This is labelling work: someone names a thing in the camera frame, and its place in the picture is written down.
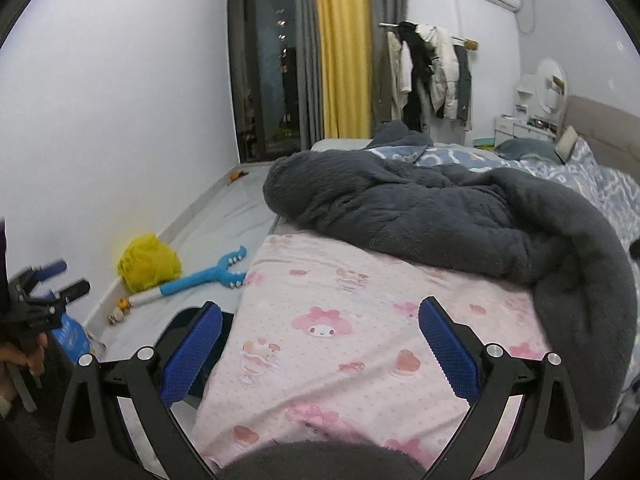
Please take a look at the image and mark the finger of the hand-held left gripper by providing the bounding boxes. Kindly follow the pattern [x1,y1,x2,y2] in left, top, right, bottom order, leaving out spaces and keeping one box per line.
[20,258,69,289]
[52,279,92,306]

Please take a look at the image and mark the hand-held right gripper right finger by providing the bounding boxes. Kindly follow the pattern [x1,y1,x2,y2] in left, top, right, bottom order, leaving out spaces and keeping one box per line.
[417,296,586,480]

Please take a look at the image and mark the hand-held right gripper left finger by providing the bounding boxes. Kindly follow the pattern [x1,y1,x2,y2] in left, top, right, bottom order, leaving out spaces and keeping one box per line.
[52,300,223,480]

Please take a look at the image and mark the person's left hand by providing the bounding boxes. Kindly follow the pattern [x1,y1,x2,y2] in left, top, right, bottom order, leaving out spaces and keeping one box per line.
[0,332,49,377]

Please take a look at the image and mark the small orange white toy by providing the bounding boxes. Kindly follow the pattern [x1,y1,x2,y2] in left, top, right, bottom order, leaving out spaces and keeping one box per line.
[106,297,132,326]

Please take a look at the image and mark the blue printed bag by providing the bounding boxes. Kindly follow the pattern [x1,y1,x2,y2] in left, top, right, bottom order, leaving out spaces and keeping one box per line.
[50,314,92,366]

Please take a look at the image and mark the blue fork-shaped toy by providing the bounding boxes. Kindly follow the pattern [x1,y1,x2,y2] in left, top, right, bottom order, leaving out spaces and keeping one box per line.
[127,245,249,308]

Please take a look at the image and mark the yellow plastic bag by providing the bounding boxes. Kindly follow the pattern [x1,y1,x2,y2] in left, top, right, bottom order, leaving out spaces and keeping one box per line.
[117,233,182,295]

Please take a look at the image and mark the pink printed blanket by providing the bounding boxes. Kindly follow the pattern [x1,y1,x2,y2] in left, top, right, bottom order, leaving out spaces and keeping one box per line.
[192,232,556,478]

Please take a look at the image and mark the grey fluffy blanket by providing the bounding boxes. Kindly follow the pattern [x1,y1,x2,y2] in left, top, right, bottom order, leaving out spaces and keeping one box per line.
[262,120,640,431]

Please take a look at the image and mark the person's grey fluffy robe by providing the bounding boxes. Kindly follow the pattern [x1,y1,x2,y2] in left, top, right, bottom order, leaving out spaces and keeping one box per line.
[0,340,431,480]

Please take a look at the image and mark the dark teal pillow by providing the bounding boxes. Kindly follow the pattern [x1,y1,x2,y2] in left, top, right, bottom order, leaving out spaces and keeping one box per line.
[494,137,561,163]

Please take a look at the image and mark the blue patterned duvet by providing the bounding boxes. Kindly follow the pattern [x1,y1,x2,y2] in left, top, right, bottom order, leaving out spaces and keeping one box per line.
[365,142,640,256]

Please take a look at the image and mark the white vanity table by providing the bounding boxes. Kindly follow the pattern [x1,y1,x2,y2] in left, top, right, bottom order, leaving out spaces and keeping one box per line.
[492,75,563,153]

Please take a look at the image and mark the black hanging clothes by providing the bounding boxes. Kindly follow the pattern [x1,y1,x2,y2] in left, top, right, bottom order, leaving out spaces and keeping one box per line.
[395,21,436,133]

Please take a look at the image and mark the grey hanging garment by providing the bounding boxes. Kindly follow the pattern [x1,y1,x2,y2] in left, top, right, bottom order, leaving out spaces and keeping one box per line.
[452,42,473,131]

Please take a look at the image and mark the white puffy jacket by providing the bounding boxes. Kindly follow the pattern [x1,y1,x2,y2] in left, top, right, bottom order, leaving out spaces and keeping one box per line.
[417,25,460,121]

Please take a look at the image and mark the beige hanging coat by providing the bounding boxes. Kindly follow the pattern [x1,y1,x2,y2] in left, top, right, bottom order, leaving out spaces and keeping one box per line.
[382,30,406,126]

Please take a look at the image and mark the beige bed headboard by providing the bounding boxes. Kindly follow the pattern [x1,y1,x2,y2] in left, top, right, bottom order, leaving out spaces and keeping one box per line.
[562,94,640,186]

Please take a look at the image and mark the round white mirror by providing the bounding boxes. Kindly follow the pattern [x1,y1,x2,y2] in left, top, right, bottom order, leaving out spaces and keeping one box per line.
[535,58,570,116]

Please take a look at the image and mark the white hanging shirt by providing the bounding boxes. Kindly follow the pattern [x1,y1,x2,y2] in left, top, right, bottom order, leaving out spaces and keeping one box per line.
[397,40,415,93]

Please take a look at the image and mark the dark glass balcony door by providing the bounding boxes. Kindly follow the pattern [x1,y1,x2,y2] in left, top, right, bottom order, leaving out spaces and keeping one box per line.
[227,0,303,163]

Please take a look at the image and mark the clothes rack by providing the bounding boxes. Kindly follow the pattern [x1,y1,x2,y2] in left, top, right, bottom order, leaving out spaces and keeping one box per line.
[378,21,478,136]

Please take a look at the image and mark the yellow curtain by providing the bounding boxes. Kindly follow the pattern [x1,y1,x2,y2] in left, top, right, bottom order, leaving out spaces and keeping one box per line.
[312,0,373,140]

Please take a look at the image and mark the white air conditioner hose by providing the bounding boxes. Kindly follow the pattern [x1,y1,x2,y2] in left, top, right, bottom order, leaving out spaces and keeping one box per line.
[515,0,541,36]

